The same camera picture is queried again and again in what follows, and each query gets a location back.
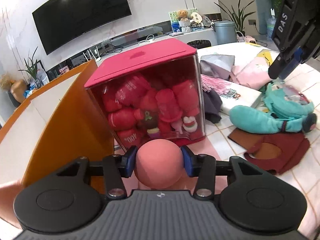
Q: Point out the grey round trash can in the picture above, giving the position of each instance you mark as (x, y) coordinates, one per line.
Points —
(225, 32)

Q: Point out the grey cloth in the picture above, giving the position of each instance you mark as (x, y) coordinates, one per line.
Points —
(216, 65)

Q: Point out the white wifi router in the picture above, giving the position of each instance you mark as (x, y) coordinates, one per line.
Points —
(92, 53)

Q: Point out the green leafy potted plant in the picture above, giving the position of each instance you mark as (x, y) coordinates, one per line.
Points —
(237, 15)

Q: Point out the red lidded clear box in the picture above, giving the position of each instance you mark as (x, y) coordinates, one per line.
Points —
(151, 92)

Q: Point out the pink bin with black bag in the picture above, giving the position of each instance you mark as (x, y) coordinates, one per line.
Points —
(199, 44)

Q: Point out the maroon brown fabric piece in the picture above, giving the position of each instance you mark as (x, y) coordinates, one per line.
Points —
(274, 153)

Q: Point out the pink fringed scarf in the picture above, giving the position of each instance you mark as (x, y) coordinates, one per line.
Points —
(220, 86)

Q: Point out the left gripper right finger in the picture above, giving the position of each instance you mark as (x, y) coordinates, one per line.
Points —
(202, 167)

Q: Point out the pink small heater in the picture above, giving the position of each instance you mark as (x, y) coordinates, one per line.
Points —
(247, 39)

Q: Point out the pink foam ball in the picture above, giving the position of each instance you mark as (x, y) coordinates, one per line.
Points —
(159, 164)

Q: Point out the teal plush toy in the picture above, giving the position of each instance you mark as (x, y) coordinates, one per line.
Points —
(287, 110)

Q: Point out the white printed tissue pack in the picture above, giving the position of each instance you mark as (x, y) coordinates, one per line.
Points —
(235, 94)

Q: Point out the golden vase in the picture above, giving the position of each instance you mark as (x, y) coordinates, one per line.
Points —
(18, 89)

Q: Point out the brown teddy bear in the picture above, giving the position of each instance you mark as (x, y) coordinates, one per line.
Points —
(182, 15)

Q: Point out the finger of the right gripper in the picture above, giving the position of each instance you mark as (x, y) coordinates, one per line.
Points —
(277, 68)
(292, 64)

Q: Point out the small green plant in vase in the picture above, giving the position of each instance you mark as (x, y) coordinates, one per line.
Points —
(35, 69)

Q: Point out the orange white storage box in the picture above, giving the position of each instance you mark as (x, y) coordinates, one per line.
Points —
(55, 125)

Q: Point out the dark navy cap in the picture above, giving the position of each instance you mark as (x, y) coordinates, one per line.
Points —
(212, 106)

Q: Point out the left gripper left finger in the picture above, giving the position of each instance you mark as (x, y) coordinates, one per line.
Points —
(117, 167)

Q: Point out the black curved television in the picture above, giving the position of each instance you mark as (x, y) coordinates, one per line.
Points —
(60, 21)

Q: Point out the pink cloth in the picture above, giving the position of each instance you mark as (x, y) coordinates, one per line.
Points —
(254, 75)

